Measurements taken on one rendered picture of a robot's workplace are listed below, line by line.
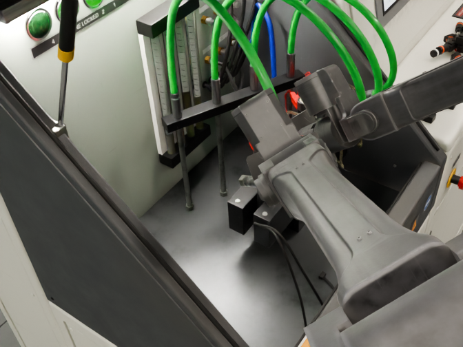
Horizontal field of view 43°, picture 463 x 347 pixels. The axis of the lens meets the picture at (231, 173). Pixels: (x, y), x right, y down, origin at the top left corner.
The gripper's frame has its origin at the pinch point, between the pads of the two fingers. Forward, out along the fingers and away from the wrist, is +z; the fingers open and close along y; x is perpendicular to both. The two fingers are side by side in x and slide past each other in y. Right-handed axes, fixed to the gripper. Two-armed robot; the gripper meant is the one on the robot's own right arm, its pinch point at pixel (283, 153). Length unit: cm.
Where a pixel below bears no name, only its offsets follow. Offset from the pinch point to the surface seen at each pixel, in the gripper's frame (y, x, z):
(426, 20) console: 8, -74, 24
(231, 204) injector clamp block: -4.8, 7.1, 15.0
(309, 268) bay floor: -24.9, -1.5, 15.9
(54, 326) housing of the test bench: -11, 44, 51
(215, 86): 17.3, -1.8, 13.2
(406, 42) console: 5, -61, 21
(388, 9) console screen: 14, -51, 12
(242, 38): 18.6, 10.1, -22.0
